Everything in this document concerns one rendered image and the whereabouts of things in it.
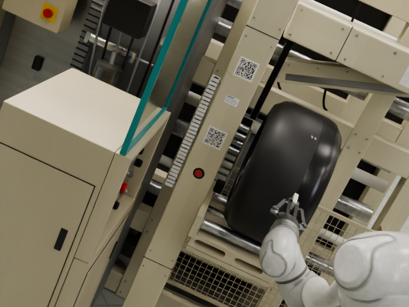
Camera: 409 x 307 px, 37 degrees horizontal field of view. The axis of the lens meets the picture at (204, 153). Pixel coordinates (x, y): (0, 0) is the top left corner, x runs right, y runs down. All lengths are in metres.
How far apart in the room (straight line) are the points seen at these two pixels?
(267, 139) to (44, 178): 0.82
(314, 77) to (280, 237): 1.07
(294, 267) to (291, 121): 0.68
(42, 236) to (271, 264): 0.69
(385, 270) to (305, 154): 1.08
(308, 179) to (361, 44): 0.63
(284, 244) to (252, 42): 0.83
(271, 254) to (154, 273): 0.99
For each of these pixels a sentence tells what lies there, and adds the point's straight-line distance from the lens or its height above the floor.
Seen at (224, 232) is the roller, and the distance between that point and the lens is 2.41.
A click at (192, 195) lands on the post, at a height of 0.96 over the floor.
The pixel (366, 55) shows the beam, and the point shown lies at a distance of 2.54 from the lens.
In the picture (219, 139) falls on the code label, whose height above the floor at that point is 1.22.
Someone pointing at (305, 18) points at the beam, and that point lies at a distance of 2.51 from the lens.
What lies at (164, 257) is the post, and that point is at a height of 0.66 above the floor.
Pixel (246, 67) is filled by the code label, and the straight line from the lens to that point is 2.29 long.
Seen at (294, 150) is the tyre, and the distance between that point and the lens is 2.21.
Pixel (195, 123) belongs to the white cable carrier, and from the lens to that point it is 2.37.
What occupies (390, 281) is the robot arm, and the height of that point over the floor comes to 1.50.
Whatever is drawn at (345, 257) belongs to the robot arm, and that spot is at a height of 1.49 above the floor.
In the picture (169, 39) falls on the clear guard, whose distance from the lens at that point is 1.65.
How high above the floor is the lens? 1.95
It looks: 20 degrees down
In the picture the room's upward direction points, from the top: 24 degrees clockwise
